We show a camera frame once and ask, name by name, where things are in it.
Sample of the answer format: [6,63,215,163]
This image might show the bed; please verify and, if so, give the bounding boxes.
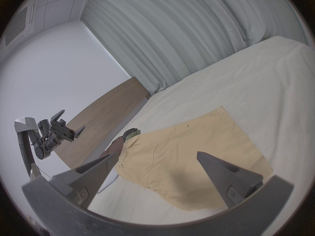
[53,35,315,224]

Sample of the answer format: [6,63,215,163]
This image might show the tan shorts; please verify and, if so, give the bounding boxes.
[115,105,273,211]

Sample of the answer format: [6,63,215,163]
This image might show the grey-green curtain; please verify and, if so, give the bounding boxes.
[79,0,303,95]

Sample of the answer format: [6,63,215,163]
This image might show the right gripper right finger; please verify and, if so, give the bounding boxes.
[197,152,264,209]

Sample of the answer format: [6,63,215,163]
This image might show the brown garment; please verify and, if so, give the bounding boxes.
[98,135,126,159]

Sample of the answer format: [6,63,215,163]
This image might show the white ceiling air vent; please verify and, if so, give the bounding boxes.
[4,0,40,50]

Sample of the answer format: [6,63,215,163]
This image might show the olive green garment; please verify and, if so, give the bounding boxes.
[124,129,141,142]

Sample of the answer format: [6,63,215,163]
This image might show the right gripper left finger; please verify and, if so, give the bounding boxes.
[52,152,119,208]

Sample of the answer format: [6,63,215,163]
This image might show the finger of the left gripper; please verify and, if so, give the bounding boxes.
[51,110,65,122]
[74,125,86,138]

